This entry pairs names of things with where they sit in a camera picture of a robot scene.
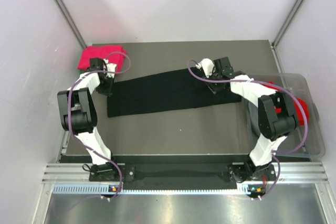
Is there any red t shirt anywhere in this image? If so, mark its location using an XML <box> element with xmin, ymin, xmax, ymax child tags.
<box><xmin>267</xmin><ymin>80</ymin><xmax>312</xmax><ymax>126</ymax></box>

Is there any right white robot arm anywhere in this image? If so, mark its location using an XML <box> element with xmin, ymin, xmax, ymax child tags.
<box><xmin>197</xmin><ymin>57</ymin><xmax>299</xmax><ymax>183</ymax></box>

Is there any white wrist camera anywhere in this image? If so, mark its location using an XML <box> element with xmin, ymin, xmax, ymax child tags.
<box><xmin>196</xmin><ymin>58</ymin><xmax>215</xmax><ymax>78</ymax></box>
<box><xmin>103</xmin><ymin>59</ymin><xmax>118</xmax><ymax>79</ymax></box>

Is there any black t shirt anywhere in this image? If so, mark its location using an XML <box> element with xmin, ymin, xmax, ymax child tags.
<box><xmin>107</xmin><ymin>69</ymin><xmax>242</xmax><ymax>118</ymax></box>

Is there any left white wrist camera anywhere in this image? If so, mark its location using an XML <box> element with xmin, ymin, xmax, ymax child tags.
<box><xmin>103</xmin><ymin>59</ymin><xmax>118</xmax><ymax>79</ymax></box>

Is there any slotted grey cable duct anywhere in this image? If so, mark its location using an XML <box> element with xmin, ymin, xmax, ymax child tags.
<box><xmin>52</xmin><ymin>184</ymin><xmax>266</xmax><ymax>196</ymax></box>

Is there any aluminium frame rail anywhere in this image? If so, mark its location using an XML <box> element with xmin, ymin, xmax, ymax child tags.
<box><xmin>42</xmin><ymin>162</ymin><xmax>329</xmax><ymax>184</ymax></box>

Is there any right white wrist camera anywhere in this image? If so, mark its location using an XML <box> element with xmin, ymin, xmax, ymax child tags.
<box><xmin>196</xmin><ymin>58</ymin><xmax>215</xmax><ymax>78</ymax></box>

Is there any grey t shirt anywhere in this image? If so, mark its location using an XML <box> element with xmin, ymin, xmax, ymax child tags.
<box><xmin>247</xmin><ymin>102</ymin><xmax>260</xmax><ymax>138</ymax></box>

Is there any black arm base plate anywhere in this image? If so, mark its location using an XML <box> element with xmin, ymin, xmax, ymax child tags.
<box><xmin>89</xmin><ymin>163</ymin><xmax>276</xmax><ymax>189</ymax></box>

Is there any clear plastic bin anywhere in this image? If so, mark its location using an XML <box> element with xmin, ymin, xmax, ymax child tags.
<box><xmin>245</xmin><ymin>72</ymin><xmax>325</xmax><ymax>159</ymax></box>

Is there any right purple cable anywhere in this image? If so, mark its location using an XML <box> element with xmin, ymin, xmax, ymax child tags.
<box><xmin>186</xmin><ymin>59</ymin><xmax>309</xmax><ymax>201</ymax></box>

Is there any folded pink t shirt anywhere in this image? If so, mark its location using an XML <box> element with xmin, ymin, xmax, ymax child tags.
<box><xmin>77</xmin><ymin>45</ymin><xmax>128</xmax><ymax>74</ymax></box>

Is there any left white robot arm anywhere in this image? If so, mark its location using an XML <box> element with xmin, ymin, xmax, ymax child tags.
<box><xmin>57</xmin><ymin>58</ymin><xmax>119</xmax><ymax>180</ymax></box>

